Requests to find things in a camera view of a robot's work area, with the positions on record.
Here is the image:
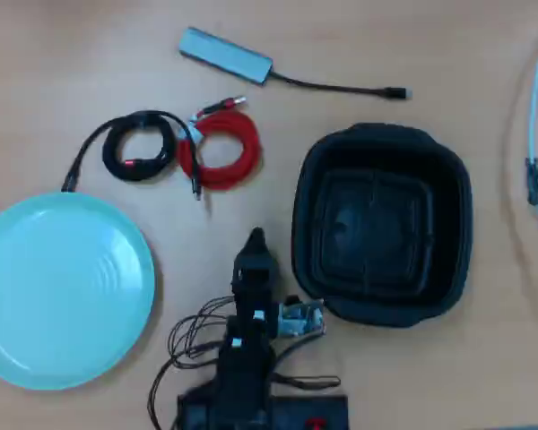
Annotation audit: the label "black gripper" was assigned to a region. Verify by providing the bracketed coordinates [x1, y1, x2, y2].
[230, 227, 283, 320]

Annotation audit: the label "red charging cable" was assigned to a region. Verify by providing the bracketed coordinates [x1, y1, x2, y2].
[175, 94, 262, 202]

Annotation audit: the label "black charging cable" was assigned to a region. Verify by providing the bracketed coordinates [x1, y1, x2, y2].
[61, 109, 197, 194]

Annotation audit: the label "black square bowl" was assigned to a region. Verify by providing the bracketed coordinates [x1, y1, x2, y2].
[290, 122, 474, 329]

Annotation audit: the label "light green plate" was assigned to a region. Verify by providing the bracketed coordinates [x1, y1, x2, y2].
[0, 191, 157, 391]

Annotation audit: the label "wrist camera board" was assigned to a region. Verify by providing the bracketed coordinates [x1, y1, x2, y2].
[275, 295, 327, 340]

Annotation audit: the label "thin black robot wires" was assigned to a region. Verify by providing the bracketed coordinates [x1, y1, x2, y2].
[149, 294, 237, 430]

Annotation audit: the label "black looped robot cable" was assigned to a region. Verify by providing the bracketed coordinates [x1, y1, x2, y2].
[272, 372, 342, 391]

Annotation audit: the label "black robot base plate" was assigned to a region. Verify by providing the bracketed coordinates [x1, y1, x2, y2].
[268, 393, 351, 430]

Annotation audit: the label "grey USB hub with cable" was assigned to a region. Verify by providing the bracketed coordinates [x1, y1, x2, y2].
[178, 26, 414, 101]

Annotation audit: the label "black clip on white cable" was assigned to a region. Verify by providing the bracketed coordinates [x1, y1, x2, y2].
[525, 156, 538, 207]

